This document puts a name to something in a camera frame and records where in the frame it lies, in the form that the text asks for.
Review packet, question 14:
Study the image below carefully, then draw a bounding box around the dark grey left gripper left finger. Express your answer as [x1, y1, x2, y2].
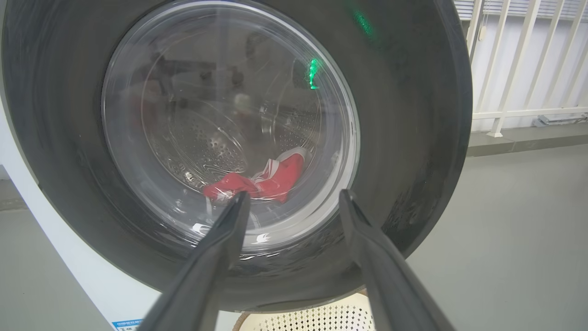
[138, 191, 252, 331]

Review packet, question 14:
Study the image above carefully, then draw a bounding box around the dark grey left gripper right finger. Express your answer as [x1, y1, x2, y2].
[339, 189, 455, 331]

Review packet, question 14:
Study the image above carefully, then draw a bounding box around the red and white garment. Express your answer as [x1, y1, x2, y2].
[202, 147, 307, 204]

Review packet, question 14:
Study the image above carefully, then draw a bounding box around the dark round washing machine door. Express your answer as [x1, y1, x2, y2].
[0, 0, 474, 313]

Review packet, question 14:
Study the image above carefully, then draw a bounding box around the cream perforated laundry basket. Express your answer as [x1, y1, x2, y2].
[232, 290, 375, 331]

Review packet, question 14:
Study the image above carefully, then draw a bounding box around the white front-load washing machine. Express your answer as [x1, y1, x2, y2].
[0, 87, 242, 331]

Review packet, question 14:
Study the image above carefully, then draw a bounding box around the white metal railing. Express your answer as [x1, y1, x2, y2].
[455, 0, 588, 138]

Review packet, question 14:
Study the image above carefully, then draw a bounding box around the grey flat bracket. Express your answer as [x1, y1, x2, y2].
[533, 114, 588, 128]

